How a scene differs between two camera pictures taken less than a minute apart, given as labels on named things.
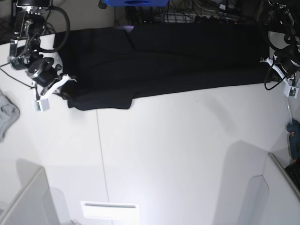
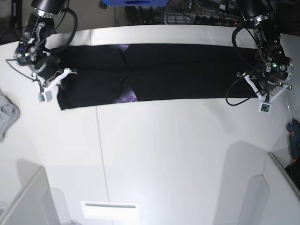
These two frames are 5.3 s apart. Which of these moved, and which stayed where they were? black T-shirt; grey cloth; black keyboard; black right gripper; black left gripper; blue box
Moved: black right gripper; black T-shirt
Stayed: black keyboard; black left gripper; blue box; grey cloth
